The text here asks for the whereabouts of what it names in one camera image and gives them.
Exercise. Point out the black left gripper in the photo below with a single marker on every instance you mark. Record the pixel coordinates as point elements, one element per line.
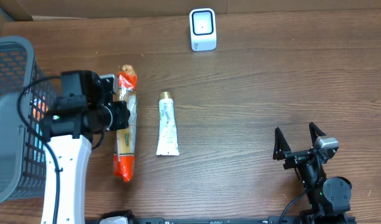
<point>122,114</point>

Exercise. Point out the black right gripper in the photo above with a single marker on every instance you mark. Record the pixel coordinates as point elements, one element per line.
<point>282,147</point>

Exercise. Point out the orange spaghetti packet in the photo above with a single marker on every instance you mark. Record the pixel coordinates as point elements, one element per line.
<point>124,156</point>

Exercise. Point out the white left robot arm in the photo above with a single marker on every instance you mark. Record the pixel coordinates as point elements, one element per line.
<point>67,152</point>

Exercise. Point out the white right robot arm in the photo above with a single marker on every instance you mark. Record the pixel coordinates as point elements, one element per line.
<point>329,198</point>

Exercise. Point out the grey mesh plastic basket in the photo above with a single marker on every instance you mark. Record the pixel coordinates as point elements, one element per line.
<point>22,157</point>

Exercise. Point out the white tube with gold cap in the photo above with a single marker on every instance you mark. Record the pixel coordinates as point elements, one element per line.
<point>167,137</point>

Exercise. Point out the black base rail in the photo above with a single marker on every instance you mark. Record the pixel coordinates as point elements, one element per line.
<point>126,216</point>

